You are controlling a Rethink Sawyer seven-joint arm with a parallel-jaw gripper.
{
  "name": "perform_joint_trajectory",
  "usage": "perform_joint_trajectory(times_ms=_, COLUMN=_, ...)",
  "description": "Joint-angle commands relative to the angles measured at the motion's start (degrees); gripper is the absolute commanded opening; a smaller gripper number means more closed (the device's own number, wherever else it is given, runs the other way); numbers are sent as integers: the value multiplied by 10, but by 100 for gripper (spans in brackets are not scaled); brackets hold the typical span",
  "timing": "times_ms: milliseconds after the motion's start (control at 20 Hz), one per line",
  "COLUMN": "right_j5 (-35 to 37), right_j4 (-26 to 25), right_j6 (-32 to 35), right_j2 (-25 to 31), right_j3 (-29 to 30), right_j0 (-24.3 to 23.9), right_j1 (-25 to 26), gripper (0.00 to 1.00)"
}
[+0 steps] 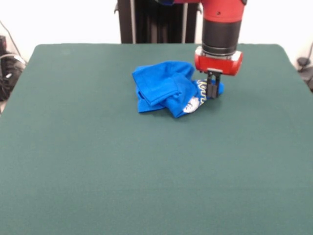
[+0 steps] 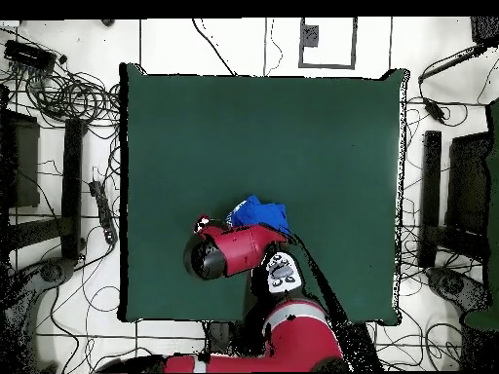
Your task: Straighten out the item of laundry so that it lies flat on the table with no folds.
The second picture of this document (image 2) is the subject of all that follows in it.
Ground blue printed t-shirt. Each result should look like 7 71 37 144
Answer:
224 194 291 235

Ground black flat panel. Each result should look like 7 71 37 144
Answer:
444 131 493 236
0 110 41 209

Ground dark green table cloth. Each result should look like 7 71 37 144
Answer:
118 61 409 327

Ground black power strip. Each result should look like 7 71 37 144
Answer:
88 179 119 245

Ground black stand bar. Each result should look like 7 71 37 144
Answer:
417 130 443 269
59 117 88 261

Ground dark grey square patch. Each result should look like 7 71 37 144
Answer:
300 23 321 49

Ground grey chair base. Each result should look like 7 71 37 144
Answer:
425 266 490 313
38 256 76 283

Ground black power adapter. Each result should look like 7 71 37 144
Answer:
422 96 446 123

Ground black rod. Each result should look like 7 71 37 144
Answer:
417 43 488 85

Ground black box device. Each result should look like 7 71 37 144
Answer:
3 38 58 72

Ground black speckled box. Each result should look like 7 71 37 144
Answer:
470 16 499 46

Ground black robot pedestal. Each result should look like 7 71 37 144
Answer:
205 321 240 355

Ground grey square floor frame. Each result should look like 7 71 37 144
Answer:
297 16 358 71

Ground coiled black cables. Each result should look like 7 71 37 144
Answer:
22 69 122 128

